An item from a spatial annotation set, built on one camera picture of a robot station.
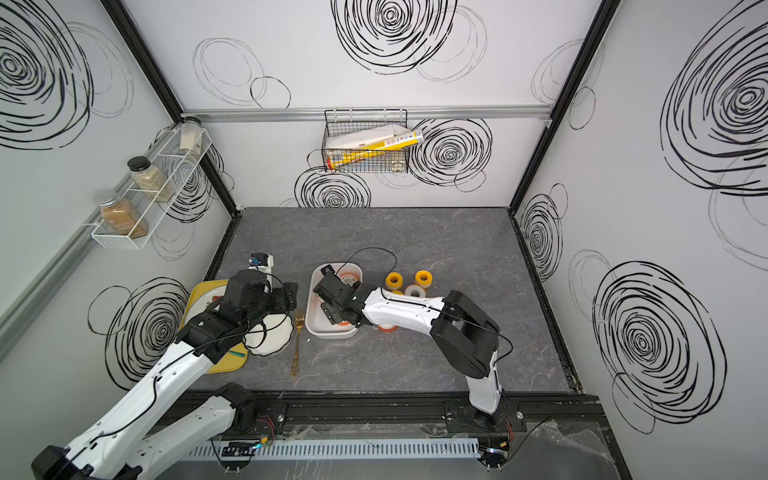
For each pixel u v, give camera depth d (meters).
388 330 0.88
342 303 0.65
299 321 0.89
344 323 0.89
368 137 0.86
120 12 0.71
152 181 0.71
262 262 0.66
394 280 0.99
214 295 0.94
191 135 0.87
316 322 0.91
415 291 0.94
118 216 0.63
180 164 0.96
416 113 0.91
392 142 0.84
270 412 0.75
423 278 0.99
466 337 0.47
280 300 0.67
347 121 0.93
